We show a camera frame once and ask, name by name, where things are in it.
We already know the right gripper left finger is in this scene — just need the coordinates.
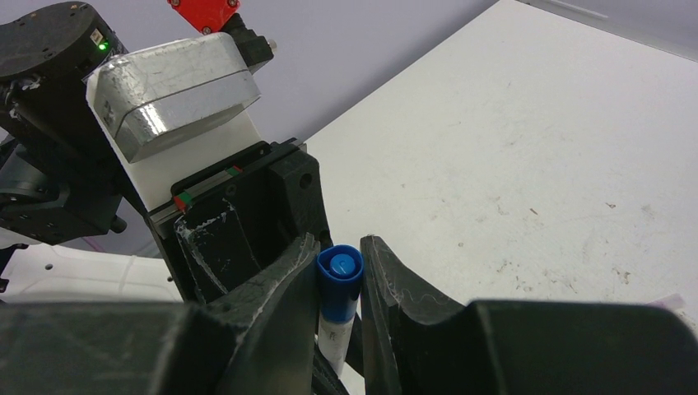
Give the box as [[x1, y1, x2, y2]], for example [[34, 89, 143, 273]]
[[1, 235, 320, 394]]

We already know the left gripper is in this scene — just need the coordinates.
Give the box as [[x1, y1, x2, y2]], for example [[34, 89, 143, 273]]
[[146, 139, 333, 304]]

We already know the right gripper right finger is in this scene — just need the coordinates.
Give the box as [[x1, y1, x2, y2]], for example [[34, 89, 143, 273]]
[[361, 235, 697, 394]]

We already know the blue marker pen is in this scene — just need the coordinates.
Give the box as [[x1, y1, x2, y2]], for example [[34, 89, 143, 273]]
[[315, 244, 364, 376]]

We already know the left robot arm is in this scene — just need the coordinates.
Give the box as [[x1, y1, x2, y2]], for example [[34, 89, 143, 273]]
[[1, 1, 332, 303]]

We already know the aluminium frame rail back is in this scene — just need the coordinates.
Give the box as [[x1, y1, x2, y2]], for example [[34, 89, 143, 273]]
[[526, 0, 697, 61]]

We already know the clear purple pen cap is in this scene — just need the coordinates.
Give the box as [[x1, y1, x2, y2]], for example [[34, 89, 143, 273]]
[[649, 293, 685, 310]]

